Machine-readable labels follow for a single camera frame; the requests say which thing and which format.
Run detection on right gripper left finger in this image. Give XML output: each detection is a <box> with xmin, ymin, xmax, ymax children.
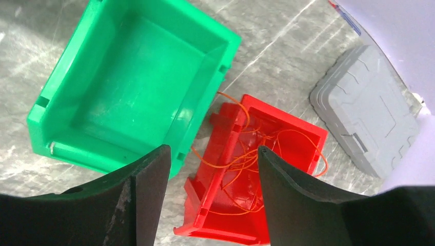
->
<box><xmin>1</xmin><ymin>145</ymin><xmax>171</xmax><ymax>245</ymax></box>

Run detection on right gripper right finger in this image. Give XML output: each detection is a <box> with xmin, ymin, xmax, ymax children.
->
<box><xmin>258</xmin><ymin>146</ymin><xmax>434</xmax><ymax>245</ymax></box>

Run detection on orange cable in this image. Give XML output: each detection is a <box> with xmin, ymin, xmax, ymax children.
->
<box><xmin>191</xmin><ymin>91</ymin><xmax>330</xmax><ymax>217</ymax></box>

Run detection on red plastic bin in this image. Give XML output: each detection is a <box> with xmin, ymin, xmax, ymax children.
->
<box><xmin>173</xmin><ymin>94</ymin><xmax>328</xmax><ymax>245</ymax></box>

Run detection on grey plastic case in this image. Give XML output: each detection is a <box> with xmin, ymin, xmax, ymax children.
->
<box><xmin>309</xmin><ymin>45</ymin><xmax>420</xmax><ymax>178</ymax></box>

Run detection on green plastic bin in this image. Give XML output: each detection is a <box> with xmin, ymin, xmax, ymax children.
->
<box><xmin>27</xmin><ymin>1</ymin><xmax>242</xmax><ymax>178</ymax></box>

